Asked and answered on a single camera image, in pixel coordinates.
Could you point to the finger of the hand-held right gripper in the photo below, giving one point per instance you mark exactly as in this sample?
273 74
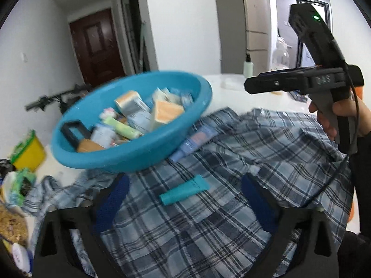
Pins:
278 72
272 84

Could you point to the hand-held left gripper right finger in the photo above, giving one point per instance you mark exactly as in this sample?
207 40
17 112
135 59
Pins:
258 202

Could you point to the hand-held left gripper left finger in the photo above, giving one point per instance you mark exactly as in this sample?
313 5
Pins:
113 199

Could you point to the blue plastic basin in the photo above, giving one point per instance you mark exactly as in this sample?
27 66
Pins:
130 159

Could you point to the light green tube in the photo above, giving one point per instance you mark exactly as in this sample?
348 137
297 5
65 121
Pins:
121 127

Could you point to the teal tube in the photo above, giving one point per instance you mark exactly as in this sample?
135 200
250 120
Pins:
185 191

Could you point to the beige box orange top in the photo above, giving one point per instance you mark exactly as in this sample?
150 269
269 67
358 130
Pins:
166 113

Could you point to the person's right hand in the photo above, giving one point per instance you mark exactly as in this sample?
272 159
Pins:
362 113

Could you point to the clear plastic jar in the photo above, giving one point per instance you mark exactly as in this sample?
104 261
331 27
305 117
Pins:
279 58

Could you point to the pale green pump bottle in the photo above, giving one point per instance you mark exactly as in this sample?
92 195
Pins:
248 69

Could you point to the blue yellow small package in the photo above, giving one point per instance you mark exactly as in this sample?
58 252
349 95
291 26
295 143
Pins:
298 96

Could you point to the brown wooden block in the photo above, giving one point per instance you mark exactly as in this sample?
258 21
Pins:
89 146

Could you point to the grey fridge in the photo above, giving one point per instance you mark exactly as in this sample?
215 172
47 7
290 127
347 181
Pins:
232 29

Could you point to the small white carton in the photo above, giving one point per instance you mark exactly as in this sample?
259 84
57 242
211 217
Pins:
102 135

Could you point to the blue plaid shirt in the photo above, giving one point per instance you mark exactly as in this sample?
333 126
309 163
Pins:
188 237

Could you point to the white blue carton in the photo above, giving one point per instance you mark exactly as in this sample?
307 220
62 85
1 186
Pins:
139 120

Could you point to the pink white small toy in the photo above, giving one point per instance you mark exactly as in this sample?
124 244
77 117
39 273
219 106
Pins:
108 112

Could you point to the light blue cosmetic tube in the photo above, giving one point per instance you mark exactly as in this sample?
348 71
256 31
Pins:
194 142

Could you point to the blue white pack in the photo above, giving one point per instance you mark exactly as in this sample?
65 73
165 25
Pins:
185 98

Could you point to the green white snack pack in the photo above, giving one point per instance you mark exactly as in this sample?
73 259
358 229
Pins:
18 185

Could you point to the yellow container green lid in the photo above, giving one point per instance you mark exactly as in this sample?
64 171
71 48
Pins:
29 153

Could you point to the beige carton orange top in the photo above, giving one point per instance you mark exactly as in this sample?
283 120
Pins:
130 102

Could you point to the granola snack bag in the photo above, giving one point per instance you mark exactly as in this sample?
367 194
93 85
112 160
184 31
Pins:
11 226

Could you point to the white round container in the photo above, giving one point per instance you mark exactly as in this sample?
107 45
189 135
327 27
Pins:
20 256

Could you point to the dark framed glass door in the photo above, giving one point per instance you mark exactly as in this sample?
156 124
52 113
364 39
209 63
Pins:
133 26

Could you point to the dark brown door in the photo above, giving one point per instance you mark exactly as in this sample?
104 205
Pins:
95 46

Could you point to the black frame stand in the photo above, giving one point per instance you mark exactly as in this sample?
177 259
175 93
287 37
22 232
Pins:
72 129

